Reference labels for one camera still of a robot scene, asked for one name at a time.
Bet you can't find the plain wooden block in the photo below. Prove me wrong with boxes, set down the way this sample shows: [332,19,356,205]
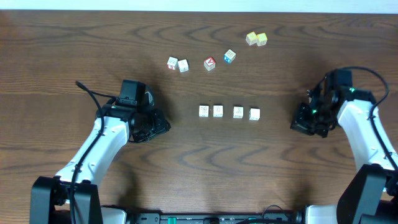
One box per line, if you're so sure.
[233,106,244,119]
[198,105,210,118]
[249,108,261,121]
[178,59,189,73]

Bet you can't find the wooden block green edge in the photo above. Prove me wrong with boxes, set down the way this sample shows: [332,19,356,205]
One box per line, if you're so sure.
[213,105,223,118]

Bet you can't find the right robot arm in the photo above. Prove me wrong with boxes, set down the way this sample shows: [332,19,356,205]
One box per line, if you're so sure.
[290,86,397,223]

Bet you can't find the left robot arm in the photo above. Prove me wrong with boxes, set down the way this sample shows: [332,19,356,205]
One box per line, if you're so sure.
[29,104,171,223]

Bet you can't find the red sided wooden block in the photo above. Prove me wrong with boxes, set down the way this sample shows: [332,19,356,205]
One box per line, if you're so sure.
[167,57,178,70]

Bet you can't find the red letter A block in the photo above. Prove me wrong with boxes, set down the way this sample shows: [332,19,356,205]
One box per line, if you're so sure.
[204,57,216,71]

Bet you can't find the yellow wooden block right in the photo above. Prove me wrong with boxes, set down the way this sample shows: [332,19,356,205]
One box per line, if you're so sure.
[257,32,268,47]

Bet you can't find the yellow wooden block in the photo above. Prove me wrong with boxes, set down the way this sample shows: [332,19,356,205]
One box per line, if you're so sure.
[257,32,268,47]
[246,32,258,45]

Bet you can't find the yellow wooden block left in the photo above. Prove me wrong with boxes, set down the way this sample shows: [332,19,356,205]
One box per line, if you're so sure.
[246,32,258,45]

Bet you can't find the blue sided wooden block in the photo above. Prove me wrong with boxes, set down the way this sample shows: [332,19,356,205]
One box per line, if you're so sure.
[224,49,236,64]

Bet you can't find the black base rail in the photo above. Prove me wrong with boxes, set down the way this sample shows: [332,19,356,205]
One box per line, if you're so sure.
[99,204,312,224]

